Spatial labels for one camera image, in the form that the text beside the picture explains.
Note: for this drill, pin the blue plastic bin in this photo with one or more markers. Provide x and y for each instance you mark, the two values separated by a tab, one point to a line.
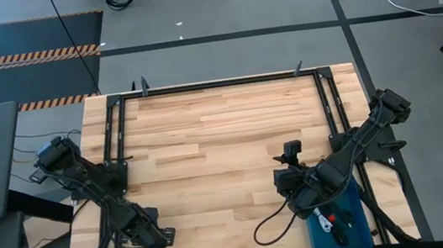
362	234

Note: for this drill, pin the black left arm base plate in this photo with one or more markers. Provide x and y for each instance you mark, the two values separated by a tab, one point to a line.
122	170

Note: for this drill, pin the black base plate clamp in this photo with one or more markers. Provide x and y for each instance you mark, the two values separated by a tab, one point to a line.
392	145

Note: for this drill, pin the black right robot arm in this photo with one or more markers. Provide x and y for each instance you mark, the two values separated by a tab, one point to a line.
390	105

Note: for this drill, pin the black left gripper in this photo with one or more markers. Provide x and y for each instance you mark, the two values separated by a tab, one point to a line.
150	232

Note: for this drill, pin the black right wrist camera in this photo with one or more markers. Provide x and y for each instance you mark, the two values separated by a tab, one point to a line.
292	148

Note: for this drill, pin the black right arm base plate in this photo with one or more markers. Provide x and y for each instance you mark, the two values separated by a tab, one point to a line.
338	143

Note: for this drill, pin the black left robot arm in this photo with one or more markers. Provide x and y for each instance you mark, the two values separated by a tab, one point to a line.
60	156

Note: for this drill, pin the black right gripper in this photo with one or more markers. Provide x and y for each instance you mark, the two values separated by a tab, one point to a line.
297	186

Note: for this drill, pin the black hazard-striped floor mat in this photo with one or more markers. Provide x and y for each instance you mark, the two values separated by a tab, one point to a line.
24	38

